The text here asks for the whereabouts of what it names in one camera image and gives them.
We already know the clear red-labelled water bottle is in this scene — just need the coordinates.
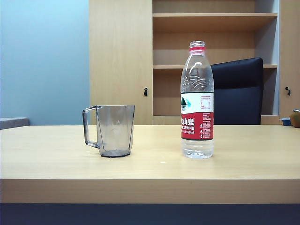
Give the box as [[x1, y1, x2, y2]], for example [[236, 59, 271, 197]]
[[180, 40, 215, 159]]

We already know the clear grey faceted mug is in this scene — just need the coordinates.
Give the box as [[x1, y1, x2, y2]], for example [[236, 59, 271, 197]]
[[82, 105, 135, 158]]

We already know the light wooden shelf cabinet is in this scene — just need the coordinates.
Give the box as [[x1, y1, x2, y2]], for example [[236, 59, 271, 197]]
[[89, 0, 300, 126]]

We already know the black office chair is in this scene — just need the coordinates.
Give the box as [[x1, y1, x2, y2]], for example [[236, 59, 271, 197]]
[[210, 57, 264, 125]]

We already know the small blue plastic container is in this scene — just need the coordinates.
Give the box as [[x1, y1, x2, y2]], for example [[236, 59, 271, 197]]
[[278, 117, 293, 127]]

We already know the grey low cabinet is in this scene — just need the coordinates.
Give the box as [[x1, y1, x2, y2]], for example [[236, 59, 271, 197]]
[[0, 117, 30, 130]]

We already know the brown kiwi fruit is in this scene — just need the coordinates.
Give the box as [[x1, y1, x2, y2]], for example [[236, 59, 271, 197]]
[[289, 112, 300, 128]]

